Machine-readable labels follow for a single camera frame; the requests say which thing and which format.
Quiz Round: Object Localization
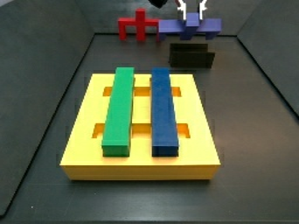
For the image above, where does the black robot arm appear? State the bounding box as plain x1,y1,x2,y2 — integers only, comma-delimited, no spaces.
147,0,209,21

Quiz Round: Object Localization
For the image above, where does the blue long bar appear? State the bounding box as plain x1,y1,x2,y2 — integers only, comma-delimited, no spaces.
151,68,179,157

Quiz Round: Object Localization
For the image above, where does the yellow slotted board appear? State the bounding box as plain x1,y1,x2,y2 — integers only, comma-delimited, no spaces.
61,73,221,180

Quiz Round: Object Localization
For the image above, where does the red cross-shaped block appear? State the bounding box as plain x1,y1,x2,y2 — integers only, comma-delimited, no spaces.
118,8,159,41

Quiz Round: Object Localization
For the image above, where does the black angled fixture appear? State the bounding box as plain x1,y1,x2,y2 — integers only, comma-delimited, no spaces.
170,43,215,68

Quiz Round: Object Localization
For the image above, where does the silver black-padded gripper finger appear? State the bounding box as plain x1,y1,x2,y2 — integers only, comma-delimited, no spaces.
174,0,187,20

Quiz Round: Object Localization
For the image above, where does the green long bar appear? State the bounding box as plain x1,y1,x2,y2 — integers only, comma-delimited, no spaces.
102,67,135,157

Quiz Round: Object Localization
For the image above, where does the purple cross-shaped block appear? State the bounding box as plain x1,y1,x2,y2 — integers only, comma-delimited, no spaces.
158,12,222,41

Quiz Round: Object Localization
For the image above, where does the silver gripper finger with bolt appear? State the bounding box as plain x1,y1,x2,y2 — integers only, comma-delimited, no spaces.
198,0,209,20

